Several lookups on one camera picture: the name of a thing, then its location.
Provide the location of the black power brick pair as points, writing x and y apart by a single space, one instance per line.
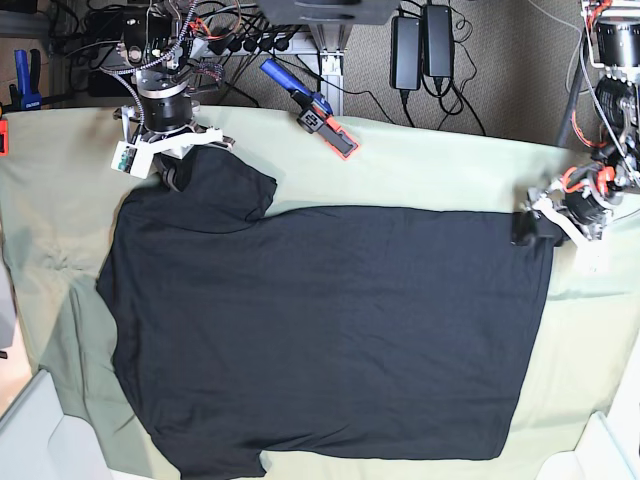
438 42
405 53

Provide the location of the blue clamp at left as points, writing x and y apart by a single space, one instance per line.
25 94

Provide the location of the white bin lower left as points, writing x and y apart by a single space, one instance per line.
39 441

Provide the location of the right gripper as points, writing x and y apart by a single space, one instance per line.
168 127

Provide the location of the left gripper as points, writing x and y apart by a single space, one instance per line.
575 206

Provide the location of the blue orange bar clamp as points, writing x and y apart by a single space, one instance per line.
316 116

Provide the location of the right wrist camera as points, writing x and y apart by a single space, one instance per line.
134 160

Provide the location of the black power brick pair right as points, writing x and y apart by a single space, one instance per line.
438 42

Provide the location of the white power strip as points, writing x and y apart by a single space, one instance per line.
245 44

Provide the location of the white bin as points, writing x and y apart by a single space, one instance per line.
39 441
607 449

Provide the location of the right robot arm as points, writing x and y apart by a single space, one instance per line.
164 47

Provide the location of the light green table cloth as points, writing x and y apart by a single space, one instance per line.
58 200

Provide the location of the dark navy T-shirt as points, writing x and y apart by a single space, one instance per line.
347 331

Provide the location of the white bin lower right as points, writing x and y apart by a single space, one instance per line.
607 449

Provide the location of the black power brick pair left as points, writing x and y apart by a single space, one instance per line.
405 53

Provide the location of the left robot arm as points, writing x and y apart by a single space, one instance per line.
602 110

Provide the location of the aluminium frame post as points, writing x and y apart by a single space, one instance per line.
331 41

